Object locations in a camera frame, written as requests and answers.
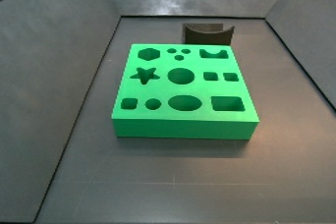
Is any black curved cradle block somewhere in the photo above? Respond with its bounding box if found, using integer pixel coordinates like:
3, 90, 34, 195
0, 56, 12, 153
183, 24, 235, 45

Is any green shape-sorting board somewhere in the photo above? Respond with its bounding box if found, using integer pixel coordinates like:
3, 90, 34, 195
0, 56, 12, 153
112, 44, 259, 140

